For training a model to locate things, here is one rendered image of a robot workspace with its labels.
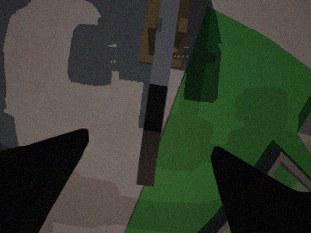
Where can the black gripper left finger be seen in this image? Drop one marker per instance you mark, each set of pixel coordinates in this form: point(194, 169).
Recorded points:
point(31, 179)

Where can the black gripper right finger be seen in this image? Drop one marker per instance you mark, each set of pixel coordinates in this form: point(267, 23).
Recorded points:
point(256, 203)

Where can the green flat mat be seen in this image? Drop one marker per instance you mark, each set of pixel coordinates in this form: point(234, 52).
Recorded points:
point(241, 92)

